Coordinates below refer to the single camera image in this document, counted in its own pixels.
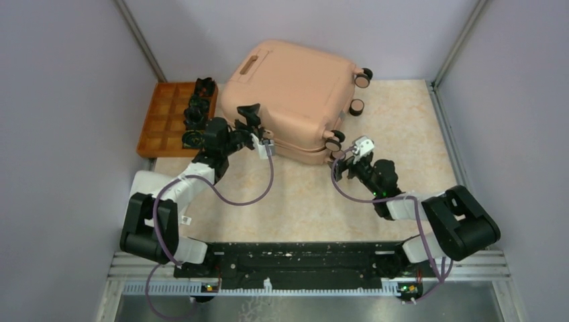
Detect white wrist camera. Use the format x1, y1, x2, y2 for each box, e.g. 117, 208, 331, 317
252, 135, 276, 160
352, 136, 375, 157

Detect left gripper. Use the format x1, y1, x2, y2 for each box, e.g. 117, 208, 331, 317
221, 102, 264, 156

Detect aluminium rail frame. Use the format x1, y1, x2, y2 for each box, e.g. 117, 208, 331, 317
96, 250, 527, 321

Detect wooden compartment tray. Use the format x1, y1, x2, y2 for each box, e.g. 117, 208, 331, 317
136, 82, 198, 158

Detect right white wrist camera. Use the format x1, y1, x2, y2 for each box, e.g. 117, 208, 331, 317
352, 136, 375, 157

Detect rolled yellow green tie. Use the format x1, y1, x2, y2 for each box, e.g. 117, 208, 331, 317
181, 129, 205, 150

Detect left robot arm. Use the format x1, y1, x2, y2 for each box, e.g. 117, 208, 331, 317
119, 103, 270, 277

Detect rolled dark tie top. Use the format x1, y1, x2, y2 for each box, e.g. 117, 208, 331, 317
193, 77, 217, 97

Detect white cloth under left arm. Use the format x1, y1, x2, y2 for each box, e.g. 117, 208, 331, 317
130, 170, 195, 226

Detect rolled green patterned tie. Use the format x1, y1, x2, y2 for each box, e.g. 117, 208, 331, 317
188, 95, 211, 115

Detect pink suitcase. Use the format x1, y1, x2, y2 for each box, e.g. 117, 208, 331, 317
218, 40, 373, 165

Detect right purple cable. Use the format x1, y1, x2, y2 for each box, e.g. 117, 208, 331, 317
331, 146, 454, 305

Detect rolled dark brown tie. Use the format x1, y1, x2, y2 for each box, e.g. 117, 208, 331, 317
183, 110, 208, 131

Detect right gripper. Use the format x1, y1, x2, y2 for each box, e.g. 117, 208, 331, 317
328, 152, 381, 197

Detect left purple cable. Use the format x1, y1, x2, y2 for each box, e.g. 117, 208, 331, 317
146, 144, 275, 322

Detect purple cable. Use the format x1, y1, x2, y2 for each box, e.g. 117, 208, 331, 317
146, 144, 275, 322
331, 146, 454, 305

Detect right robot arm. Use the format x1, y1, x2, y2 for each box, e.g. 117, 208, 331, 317
329, 156, 501, 281

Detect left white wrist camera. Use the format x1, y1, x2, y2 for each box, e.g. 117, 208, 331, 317
252, 135, 276, 160

